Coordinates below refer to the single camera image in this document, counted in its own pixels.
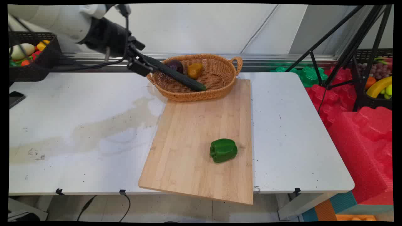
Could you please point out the yellow orange bell pepper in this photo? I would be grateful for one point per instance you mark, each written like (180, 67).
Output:
(194, 70)

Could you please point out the green toy vegetable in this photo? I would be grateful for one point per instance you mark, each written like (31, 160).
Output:
(14, 62)

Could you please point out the green bell pepper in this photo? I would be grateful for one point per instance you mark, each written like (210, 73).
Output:
(223, 150)

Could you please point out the green foam mat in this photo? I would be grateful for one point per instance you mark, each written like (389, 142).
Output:
(309, 77)

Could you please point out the black plastic fruit basket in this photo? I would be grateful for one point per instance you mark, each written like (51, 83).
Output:
(364, 100)

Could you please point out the woven wicker basket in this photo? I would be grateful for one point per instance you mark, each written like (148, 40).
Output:
(216, 78)

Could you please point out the white table leg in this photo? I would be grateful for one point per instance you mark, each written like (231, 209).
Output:
(301, 205)

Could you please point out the orange toy tomato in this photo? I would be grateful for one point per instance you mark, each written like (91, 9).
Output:
(25, 62)

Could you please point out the wooden cutting board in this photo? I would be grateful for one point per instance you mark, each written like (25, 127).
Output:
(194, 135)

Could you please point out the black plastic vegetable basket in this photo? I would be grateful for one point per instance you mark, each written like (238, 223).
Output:
(34, 70)

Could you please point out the small yellow toy pepper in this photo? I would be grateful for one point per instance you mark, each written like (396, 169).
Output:
(43, 45)

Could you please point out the aluminium wall rail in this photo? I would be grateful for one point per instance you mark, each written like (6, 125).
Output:
(267, 59)

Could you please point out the dark green cucumber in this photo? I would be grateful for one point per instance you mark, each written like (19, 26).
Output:
(179, 78)

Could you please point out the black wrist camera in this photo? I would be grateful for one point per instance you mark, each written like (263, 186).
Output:
(122, 9)

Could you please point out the light green toy fruit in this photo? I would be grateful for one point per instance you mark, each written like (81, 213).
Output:
(388, 90)

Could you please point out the large red foam mat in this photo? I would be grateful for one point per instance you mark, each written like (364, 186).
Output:
(361, 147)

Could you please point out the teal and orange floor mat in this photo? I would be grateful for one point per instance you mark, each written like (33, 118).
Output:
(339, 204)

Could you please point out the black table clip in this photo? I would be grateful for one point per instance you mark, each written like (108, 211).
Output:
(59, 191)
(122, 191)
(296, 191)

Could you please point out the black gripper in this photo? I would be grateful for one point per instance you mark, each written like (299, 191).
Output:
(108, 36)

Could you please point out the yellow toy banana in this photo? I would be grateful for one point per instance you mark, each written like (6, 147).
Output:
(378, 87)

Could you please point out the orange toy fruit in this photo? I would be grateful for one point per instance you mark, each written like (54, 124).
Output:
(370, 82)

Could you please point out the black camera tripod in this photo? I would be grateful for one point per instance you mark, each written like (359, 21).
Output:
(355, 47)

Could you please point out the red toy vegetable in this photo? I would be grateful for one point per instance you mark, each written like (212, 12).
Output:
(36, 54)

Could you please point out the cream white toy vegetable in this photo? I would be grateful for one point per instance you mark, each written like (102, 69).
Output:
(22, 51)

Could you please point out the black smartphone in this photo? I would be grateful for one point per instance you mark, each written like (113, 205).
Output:
(15, 98)

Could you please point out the purple toy grapes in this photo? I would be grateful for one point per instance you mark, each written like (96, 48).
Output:
(378, 70)

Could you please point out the purple eggplant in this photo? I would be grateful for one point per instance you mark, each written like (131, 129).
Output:
(176, 65)

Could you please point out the small red foam mat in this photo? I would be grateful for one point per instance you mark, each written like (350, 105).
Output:
(333, 100)

